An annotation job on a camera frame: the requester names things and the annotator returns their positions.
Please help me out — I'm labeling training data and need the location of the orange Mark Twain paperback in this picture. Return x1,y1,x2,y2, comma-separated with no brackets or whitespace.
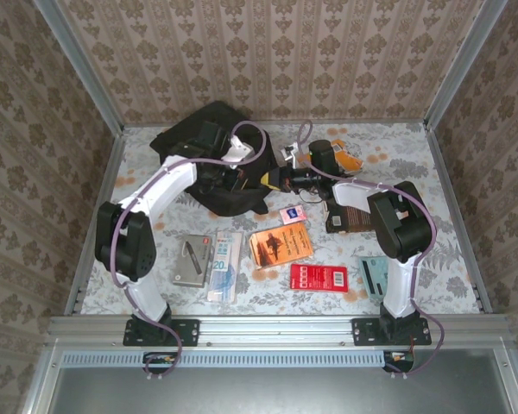
249,222,314,272

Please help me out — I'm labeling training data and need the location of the grey metal panel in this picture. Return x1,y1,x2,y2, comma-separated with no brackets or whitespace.
47,365,517,414

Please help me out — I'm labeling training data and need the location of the grey marker pen box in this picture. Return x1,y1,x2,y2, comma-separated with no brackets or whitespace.
172,234,216,288

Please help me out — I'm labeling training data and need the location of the pale teal box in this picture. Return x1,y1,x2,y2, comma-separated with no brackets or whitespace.
357,255,392,305

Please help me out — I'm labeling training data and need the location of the aluminium table edge rail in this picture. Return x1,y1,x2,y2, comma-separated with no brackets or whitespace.
64,127,126,316
425,124,493,314
123,118,428,129

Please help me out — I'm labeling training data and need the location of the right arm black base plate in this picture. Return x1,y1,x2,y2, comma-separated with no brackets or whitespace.
351,317,433,348

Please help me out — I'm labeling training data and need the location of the small pink card pack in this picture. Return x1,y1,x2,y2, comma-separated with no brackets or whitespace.
278,204,307,225

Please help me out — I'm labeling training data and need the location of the wide aluminium mounting rail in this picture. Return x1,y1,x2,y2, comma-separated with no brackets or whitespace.
47,314,510,346

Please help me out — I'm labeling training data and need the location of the red package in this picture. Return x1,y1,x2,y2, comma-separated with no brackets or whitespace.
289,263,349,293

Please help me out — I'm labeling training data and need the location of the aluminium frame post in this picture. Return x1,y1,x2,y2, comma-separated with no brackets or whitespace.
422,0,510,133
30,0,126,135

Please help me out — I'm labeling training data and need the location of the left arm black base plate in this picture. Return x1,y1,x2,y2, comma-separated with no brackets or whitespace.
123,317,200,348

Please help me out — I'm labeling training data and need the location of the grey slotted cable duct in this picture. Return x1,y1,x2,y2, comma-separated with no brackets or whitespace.
62,349,388,368

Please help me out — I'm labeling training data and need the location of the floral table cover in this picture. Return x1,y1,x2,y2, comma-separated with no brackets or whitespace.
80,122,480,316

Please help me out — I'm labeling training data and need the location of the black backpack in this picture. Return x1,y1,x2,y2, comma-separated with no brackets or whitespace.
149,101,281,216

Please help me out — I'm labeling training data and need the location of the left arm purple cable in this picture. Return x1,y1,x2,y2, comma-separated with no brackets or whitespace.
111,120,268,383

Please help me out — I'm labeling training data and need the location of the dark brown barcode paperback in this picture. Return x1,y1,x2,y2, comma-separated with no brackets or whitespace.
325,202,376,235

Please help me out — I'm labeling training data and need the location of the orange yellow photo cover book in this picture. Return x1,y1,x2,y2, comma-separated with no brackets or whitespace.
297,138,364,176

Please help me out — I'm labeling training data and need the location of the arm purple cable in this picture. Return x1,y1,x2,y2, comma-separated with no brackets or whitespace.
111,120,268,383
297,120,446,380

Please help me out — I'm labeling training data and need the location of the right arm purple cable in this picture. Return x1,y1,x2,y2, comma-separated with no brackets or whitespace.
297,120,446,380

